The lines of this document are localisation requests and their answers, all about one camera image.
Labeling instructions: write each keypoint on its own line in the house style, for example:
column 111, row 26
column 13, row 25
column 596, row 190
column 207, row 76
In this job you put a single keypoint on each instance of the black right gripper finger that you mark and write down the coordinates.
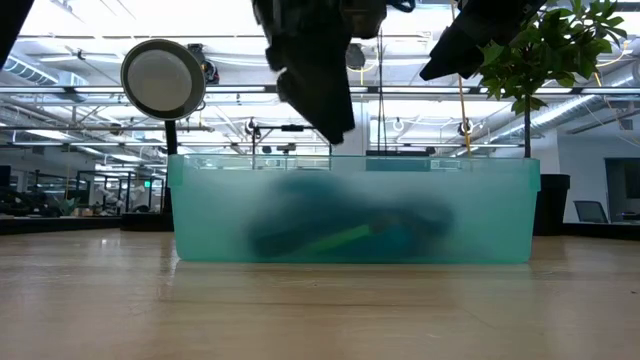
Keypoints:
column 470, row 45

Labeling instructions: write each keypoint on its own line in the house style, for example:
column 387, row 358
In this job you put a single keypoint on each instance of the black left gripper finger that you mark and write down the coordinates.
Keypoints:
column 320, row 100

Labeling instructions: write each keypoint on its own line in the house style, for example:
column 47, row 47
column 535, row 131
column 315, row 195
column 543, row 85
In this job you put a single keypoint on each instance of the bright green rubber band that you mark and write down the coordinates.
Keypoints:
column 340, row 239

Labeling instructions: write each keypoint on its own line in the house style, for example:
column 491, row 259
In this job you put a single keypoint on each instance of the black rubber band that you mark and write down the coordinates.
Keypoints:
column 280, row 235

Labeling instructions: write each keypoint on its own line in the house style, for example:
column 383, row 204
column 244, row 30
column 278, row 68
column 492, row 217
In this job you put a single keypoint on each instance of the teal translucent plastic bin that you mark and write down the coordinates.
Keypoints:
column 475, row 210

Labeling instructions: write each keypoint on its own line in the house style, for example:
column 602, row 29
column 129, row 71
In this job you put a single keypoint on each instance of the green leafy plant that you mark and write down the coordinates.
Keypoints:
column 560, row 45

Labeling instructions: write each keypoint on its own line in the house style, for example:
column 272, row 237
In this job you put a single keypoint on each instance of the black desk lamp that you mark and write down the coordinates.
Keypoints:
column 160, row 80

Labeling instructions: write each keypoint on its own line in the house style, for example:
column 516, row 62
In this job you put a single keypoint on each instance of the black plant pot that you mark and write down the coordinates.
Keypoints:
column 552, row 205

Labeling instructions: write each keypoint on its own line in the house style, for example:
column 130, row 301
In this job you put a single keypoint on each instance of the dark office chair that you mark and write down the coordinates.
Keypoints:
column 590, row 211

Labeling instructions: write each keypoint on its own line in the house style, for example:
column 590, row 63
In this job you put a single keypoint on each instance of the black background frame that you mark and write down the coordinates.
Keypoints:
column 292, row 128

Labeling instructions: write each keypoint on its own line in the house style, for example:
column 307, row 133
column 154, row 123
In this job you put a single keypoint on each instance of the black aluminium table frame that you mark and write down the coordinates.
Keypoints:
column 50, row 225

